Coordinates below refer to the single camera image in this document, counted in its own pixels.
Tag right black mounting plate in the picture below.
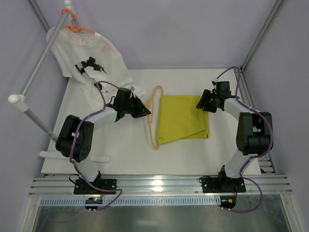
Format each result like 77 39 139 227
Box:
198 176 246 193

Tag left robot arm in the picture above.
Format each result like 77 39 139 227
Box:
56 87 151 195

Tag yellow velvet hanger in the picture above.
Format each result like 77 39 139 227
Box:
145 86 163 150

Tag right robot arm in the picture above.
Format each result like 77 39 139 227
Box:
196 81 273 193

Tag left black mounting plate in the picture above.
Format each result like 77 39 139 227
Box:
73 178 117 195

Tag slotted cable duct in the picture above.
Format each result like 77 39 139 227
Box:
39 195 221 207

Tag black mounting plate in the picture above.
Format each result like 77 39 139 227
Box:
198 176 246 193
73 178 117 195

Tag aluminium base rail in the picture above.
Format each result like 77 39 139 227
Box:
29 174 293 196

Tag yellow-green trousers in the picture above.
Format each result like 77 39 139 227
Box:
156 95 210 145

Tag orange plastic hanger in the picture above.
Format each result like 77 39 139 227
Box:
61 8 95 34

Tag white printed t-shirt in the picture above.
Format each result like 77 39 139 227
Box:
51 28 145 111

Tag grey clothes rack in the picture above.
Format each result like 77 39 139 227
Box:
7 0 111 164

